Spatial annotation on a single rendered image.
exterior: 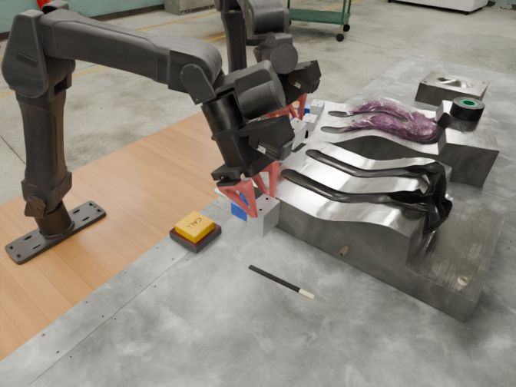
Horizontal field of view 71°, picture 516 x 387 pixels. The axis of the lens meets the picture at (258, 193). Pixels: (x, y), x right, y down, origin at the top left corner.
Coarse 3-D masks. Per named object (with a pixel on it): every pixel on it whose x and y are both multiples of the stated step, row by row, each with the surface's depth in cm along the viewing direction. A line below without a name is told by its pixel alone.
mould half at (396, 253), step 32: (288, 160) 85; (352, 160) 87; (384, 160) 85; (416, 160) 78; (256, 192) 78; (288, 192) 77; (352, 192) 76; (288, 224) 77; (320, 224) 71; (352, 224) 66; (384, 224) 62; (416, 224) 62; (448, 224) 73; (480, 224) 73; (352, 256) 70; (384, 256) 65; (416, 256) 66; (448, 256) 66; (480, 256) 66; (416, 288) 65; (448, 288) 61; (480, 288) 61
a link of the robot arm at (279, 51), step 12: (288, 12) 75; (252, 24) 73; (288, 24) 76; (252, 36) 74; (264, 36) 72; (276, 36) 68; (288, 36) 68; (264, 48) 73; (276, 48) 69; (288, 48) 69; (264, 60) 73; (276, 60) 70; (288, 60) 70; (288, 72) 71
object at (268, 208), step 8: (216, 192) 68; (232, 200) 67; (256, 200) 63; (264, 200) 63; (272, 200) 63; (232, 208) 65; (240, 208) 64; (264, 208) 62; (272, 208) 62; (240, 216) 65; (248, 216) 63; (264, 216) 60; (272, 216) 63; (248, 224) 64; (256, 224) 62; (264, 224) 62; (272, 224) 64; (256, 232) 64; (264, 232) 63
